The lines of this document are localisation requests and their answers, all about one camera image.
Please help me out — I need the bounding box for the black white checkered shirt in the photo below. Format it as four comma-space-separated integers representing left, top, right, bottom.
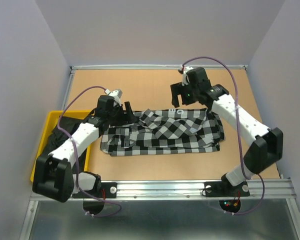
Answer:
100, 108, 225, 157

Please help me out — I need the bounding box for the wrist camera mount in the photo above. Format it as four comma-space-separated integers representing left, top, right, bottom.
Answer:
178, 65, 194, 86
104, 89, 123, 102

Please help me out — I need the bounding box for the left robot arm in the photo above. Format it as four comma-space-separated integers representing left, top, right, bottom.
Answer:
32, 89, 136, 203

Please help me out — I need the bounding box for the yellow plastic bin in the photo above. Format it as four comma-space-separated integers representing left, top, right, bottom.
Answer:
30, 110, 93, 185

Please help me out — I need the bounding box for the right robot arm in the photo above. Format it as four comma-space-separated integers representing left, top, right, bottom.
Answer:
170, 66, 284, 195

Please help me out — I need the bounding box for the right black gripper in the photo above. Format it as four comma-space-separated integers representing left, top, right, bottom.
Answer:
169, 81, 199, 109

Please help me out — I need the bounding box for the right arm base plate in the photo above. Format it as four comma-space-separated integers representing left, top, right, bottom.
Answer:
201, 181, 250, 198

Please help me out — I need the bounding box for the aluminium front rail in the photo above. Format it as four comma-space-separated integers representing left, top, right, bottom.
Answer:
29, 178, 297, 202

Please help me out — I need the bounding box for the dark shirt in bin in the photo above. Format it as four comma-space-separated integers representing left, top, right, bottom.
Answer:
40, 116, 87, 173

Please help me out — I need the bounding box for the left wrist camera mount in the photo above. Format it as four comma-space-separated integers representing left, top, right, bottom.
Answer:
104, 89, 123, 102

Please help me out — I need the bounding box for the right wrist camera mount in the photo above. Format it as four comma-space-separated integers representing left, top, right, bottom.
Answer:
178, 65, 194, 86

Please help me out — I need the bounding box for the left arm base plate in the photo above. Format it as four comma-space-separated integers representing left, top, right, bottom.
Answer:
84, 181, 118, 199

